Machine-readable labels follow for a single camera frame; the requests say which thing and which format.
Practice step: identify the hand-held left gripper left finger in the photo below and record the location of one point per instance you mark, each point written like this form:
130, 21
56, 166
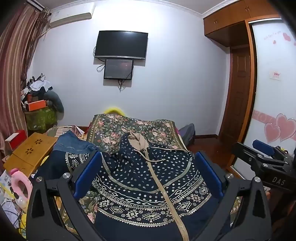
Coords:
89, 172

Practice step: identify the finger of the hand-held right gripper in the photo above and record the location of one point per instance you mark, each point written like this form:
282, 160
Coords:
241, 150
263, 147

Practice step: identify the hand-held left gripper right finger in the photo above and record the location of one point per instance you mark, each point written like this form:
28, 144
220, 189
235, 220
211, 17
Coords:
209, 176

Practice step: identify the navy patterned zip hoodie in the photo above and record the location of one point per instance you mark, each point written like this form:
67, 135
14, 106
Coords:
143, 185

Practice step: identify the blue jeans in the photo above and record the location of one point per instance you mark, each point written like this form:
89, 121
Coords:
71, 143

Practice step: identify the grey purple backpack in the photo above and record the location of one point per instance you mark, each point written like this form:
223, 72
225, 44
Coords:
187, 133

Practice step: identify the striped cloth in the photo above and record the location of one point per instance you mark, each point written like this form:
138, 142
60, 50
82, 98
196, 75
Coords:
66, 129

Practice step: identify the floral bed blanket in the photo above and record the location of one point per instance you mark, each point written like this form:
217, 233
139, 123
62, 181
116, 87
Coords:
111, 125

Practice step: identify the white heart-print wardrobe door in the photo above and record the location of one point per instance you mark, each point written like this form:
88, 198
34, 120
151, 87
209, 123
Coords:
275, 92

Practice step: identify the brown wooden door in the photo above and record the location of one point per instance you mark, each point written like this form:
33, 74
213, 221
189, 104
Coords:
240, 92

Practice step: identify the wooden folding table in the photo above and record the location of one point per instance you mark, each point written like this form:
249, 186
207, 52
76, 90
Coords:
30, 150

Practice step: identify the yellow plastic item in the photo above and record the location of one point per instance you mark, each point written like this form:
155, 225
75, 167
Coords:
113, 110

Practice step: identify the pink plastic toy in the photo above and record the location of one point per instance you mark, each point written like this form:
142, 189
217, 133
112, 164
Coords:
19, 185

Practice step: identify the red box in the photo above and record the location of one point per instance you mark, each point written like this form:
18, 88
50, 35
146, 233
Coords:
17, 136

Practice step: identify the orange box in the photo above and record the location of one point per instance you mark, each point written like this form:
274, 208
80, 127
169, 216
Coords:
35, 105

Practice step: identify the pile of mixed clutter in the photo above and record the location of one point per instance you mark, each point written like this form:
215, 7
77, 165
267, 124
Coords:
37, 84

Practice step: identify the striped maroon curtain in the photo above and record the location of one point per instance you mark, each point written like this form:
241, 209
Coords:
13, 69

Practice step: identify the wooden overhead cabinet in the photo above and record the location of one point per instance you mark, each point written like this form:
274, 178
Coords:
231, 20

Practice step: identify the white air conditioner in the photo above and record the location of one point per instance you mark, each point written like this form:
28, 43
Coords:
71, 16

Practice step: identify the small black wall monitor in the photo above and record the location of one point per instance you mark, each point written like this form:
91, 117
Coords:
118, 69

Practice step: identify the large black wall television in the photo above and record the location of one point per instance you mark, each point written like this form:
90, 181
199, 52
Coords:
121, 44

